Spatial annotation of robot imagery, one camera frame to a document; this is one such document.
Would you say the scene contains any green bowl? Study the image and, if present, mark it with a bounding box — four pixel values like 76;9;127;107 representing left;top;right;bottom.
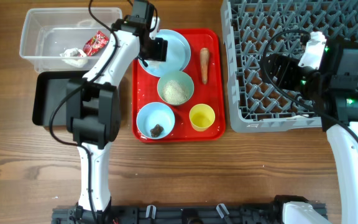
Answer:
157;71;195;106

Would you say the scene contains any white rice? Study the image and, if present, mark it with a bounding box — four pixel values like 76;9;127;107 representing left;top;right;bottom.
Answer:
162;80;190;105

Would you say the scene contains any orange carrot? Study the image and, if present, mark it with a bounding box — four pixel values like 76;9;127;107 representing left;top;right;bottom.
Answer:
200;48;209;85

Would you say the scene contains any red snack wrapper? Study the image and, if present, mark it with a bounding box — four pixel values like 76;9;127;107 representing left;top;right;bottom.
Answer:
82;30;109;57

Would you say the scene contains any light blue bowl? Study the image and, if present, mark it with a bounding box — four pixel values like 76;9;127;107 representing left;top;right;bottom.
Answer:
136;102;175;140

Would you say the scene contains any white tissue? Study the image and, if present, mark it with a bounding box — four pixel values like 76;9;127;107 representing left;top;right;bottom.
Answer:
60;48;88;68

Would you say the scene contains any brown food chunk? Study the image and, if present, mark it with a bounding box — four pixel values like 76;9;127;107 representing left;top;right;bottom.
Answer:
150;124;163;138

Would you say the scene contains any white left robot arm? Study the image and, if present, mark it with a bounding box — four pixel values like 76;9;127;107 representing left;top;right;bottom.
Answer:
64;16;168;223

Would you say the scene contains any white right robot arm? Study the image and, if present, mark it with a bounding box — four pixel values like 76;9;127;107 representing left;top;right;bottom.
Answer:
260;31;358;223

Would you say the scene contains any grey dishwasher rack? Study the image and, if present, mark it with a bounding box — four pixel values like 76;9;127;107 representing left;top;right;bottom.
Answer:
221;0;358;133

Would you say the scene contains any black waste tray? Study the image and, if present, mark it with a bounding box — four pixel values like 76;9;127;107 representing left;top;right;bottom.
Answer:
31;70;121;128

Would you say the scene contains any light blue plate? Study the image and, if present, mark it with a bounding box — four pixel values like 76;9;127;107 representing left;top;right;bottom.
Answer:
139;29;191;77

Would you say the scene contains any red serving tray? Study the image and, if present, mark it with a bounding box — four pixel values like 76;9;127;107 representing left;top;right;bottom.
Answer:
132;28;226;143

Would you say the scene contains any yellow cup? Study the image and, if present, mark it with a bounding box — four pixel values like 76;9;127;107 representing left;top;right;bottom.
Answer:
189;104;216;132

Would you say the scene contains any clear plastic bin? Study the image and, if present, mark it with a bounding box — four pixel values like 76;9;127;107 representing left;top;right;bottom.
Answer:
19;7;110;73

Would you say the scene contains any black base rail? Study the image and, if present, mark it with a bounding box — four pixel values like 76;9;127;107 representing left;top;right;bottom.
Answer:
51;203;283;224

